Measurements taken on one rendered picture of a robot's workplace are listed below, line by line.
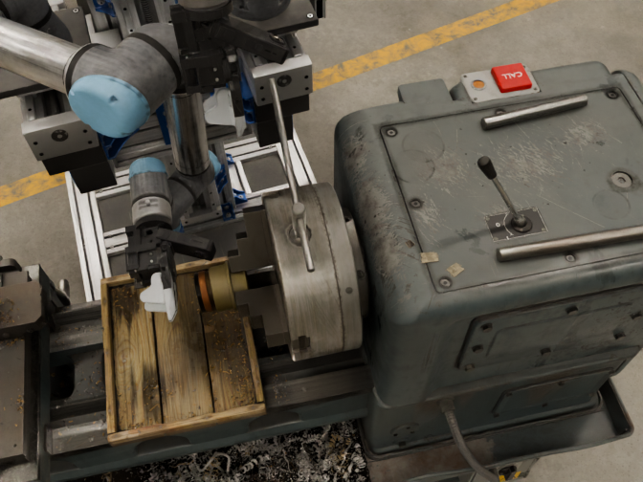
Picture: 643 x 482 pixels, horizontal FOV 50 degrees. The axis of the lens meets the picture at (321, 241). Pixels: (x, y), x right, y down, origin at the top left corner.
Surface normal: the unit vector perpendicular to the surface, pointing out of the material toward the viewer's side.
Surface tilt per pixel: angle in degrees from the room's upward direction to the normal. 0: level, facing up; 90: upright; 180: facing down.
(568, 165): 0
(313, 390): 0
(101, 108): 89
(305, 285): 39
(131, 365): 0
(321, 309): 55
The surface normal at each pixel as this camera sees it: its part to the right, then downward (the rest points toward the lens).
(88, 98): -0.40, 0.77
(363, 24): -0.01, -0.54
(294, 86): 0.32, 0.79
